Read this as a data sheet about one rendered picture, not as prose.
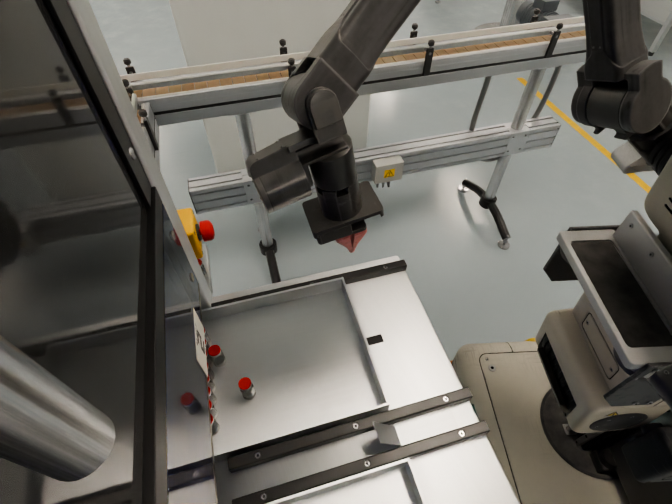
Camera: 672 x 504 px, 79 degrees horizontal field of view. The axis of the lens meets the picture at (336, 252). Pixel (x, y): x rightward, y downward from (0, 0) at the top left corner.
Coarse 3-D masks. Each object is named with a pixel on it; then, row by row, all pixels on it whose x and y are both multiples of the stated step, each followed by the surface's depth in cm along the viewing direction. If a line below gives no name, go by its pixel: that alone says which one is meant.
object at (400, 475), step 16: (400, 464) 60; (352, 480) 59; (368, 480) 61; (384, 480) 61; (400, 480) 61; (416, 480) 58; (288, 496) 56; (304, 496) 58; (320, 496) 59; (336, 496) 59; (352, 496) 59; (368, 496) 59; (384, 496) 59; (400, 496) 59; (416, 496) 59
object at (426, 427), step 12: (420, 420) 66; (432, 420) 66; (444, 420) 66; (384, 432) 61; (396, 432) 65; (408, 432) 65; (420, 432) 65; (432, 432) 65; (444, 432) 65; (396, 444) 62
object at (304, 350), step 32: (320, 288) 81; (224, 320) 78; (256, 320) 78; (288, 320) 78; (320, 320) 78; (352, 320) 78; (224, 352) 74; (256, 352) 74; (288, 352) 74; (320, 352) 74; (352, 352) 74; (224, 384) 70; (256, 384) 70; (288, 384) 70; (320, 384) 70; (352, 384) 70; (224, 416) 66; (256, 416) 66; (288, 416) 66; (320, 416) 66; (352, 416) 64; (224, 448) 63; (256, 448) 62
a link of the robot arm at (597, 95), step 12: (600, 84) 61; (612, 84) 59; (624, 84) 58; (600, 96) 60; (612, 96) 58; (588, 108) 62; (600, 108) 60; (612, 108) 59; (588, 120) 64; (600, 120) 61; (612, 120) 60; (624, 132) 60
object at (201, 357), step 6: (198, 318) 62; (198, 324) 61; (198, 330) 60; (204, 342) 63; (198, 348) 57; (198, 354) 56; (204, 354) 61; (198, 360) 56; (204, 360) 60; (204, 366) 59; (204, 372) 58
